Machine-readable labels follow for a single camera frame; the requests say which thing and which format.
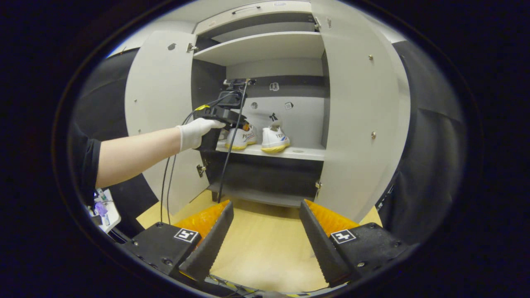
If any black backdrop cloth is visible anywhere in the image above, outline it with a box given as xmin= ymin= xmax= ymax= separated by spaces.
xmin=75 ymin=48 xmax=158 ymax=238
xmin=375 ymin=41 xmax=466 ymax=245

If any white shoe cabinet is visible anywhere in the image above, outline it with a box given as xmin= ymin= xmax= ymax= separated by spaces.
xmin=190 ymin=0 xmax=332 ymax=207

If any black shirt sleeve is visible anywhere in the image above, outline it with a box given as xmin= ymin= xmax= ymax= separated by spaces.
xmin=68 ymin=122 xmax=102 ymax=205

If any white shoe cabinet door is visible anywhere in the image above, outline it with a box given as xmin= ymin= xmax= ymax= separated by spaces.
xmin=125 ymin=30 xmax=210 ymax=216
xmin=321 ymin=0 xmax=410 ymax=224

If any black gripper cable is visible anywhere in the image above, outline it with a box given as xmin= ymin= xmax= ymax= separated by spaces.
xmin=217 ymin=79 xmax=251 ymax=203
xmin=159 ymin=93 xmax=232 ymax=225

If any white shoe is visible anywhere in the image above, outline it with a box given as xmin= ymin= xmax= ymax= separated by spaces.
xmin=225 ymin=123 xmax=258 ymax=151
xmin=261 ymin=119 xmax=291 ymax=154

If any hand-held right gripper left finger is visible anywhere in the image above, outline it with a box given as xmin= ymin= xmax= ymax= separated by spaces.
xmin=120 ymin=201 xmax=234 ymax=284

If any white cabinet drawer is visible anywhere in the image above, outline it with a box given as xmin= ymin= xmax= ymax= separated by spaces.
xmin=194 ymin=1 xmax=312 ymax=36

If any white side tray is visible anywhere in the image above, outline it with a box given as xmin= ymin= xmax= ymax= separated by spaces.
xmin=89 ymin=188 xmax=121 ymax=233

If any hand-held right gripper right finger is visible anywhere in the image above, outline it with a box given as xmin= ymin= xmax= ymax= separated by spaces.
xmin=299 ymin=199 xmax=409 ymax=288

